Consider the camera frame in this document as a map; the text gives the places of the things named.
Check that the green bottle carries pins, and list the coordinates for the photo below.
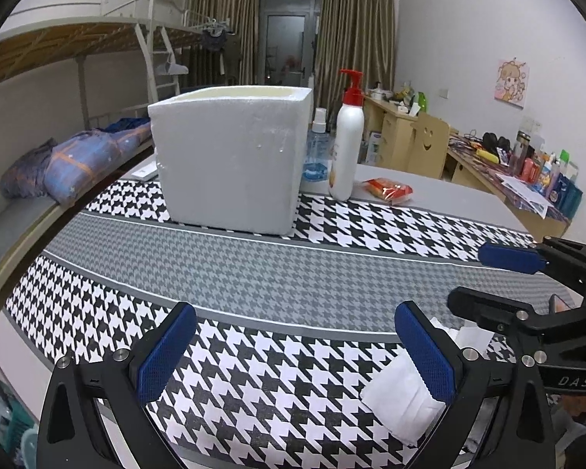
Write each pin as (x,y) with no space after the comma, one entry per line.
(420,101)

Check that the small wooden desk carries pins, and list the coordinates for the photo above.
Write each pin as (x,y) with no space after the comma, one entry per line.
(395,132)

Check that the black bag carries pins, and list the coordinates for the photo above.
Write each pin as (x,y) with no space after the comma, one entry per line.
(495,141)

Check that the group of toiletry bottles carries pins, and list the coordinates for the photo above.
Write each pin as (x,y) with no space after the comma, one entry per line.
(552,176)

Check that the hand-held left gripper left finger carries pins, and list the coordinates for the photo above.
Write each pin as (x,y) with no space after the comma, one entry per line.
(168,351)

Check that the yellow packet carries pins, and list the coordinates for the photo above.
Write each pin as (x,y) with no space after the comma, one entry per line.
(487,155)

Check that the brown curtain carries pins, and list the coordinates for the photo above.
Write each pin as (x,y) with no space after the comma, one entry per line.
(356,34)
(224,14)

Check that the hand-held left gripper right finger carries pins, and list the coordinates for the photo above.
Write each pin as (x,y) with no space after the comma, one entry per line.
(425,351)

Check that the blue white box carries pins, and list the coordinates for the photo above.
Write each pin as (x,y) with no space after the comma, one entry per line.
(375,149)

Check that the long wooden desk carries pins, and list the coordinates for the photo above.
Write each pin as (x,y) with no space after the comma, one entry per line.
(473,176)

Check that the white bed ladder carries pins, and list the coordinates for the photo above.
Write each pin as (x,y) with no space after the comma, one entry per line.
(158,83)

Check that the white metal bunk bed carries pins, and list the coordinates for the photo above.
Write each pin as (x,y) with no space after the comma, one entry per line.
(53,44)

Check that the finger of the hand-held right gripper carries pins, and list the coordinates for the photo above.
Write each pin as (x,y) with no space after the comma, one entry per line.
(488,310)
(508,258)

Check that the houndstooth tablecloth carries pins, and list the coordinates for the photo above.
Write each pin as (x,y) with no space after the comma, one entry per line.
(224,268)

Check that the white lotion pump bottle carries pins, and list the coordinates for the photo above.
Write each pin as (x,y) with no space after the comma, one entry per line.
(344,156)

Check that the cartoon wall poster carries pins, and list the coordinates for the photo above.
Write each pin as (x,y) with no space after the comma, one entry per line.
(512,82)

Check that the white papers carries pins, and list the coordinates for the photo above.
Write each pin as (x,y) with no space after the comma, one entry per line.
(525,195)

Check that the hanging dark clothes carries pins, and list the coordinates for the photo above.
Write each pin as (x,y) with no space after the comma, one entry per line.
(219,49)

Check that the white foam box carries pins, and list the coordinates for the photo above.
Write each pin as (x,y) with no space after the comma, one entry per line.
(224,166)

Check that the glass balcony door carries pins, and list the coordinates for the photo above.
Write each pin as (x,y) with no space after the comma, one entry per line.
(288,34)

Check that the white remote control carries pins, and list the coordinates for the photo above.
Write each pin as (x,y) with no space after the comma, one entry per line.
(145,171)

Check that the clear blue spray bottle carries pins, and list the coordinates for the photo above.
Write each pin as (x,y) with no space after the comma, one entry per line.
(317,151)

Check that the wooden smiley chair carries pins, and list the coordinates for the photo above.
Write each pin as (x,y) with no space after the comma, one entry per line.
(427,146)

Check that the double white wall socket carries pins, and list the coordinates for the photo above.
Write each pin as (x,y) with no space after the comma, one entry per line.
(532,123)

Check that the red snack packet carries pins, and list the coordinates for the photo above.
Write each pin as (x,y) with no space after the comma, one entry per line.
(388,190)

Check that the blue orange quilt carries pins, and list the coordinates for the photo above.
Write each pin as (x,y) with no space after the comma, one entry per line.
(78,161)

